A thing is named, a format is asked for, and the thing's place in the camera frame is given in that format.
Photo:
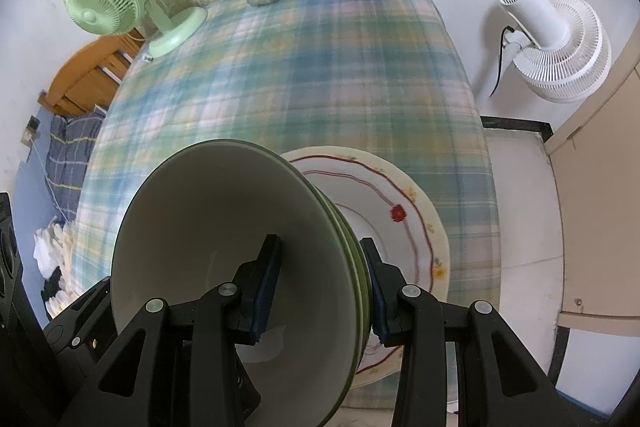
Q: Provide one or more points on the pastel plaid tablecloth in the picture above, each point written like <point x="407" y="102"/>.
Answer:
<point x="325" y="82"/>

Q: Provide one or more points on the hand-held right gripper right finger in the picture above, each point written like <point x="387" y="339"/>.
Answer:
<point x="372" y="287"/>

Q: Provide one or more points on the white lace cloth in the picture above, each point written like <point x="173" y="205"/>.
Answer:
<point x="55" y="242"/>

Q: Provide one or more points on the grey plaid pillow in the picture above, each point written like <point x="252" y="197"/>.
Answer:
<point x="70" y="147"/>

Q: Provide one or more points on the wooden headboard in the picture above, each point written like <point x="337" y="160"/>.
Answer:
<point x="85" y="77"/>

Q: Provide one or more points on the white floor fan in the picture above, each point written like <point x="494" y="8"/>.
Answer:
<point x="565" y="57"/>

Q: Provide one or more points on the scalloped yellow floral plate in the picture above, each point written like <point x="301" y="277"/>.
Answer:
<point x="440" y="252"/>

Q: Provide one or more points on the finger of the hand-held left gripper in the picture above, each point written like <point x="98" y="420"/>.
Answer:
<point x="80" y="327"/>

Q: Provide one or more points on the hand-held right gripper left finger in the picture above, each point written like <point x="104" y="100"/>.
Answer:
<point x="265" y="292"/>

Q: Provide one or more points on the black cloth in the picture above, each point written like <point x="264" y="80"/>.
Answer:
<point x="52" y="284"/>

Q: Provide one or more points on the small red-rimmed floral plate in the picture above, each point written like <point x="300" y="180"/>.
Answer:
<point x="380" y="227"/>

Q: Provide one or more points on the wall socket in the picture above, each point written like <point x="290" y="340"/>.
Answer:
<point x="31" y="127"/>

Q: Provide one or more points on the beige door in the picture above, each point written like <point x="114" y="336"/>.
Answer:
<point x="600" y="207"/>

